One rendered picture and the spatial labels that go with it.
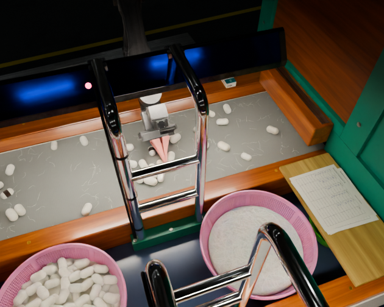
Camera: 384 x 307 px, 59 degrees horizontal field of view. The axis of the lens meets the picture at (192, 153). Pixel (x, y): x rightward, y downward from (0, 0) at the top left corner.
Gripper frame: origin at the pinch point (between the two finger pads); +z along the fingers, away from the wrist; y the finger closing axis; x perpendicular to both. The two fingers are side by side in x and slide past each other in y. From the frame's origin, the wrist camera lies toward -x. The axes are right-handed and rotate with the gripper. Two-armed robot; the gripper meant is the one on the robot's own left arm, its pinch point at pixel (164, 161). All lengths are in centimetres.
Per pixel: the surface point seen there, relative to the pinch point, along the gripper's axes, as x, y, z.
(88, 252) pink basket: -11.4, -23.7, 15.3
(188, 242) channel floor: -7.0, -0.5, 21.4
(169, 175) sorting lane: -1.0, 0.1, 4.1
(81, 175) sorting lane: 3.9, -22.4, -1.8
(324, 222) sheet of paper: -21.6, 29.5, 22.7
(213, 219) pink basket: -11.3, 6.4, 16.6
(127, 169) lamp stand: -30.4, -11.1, -1.2
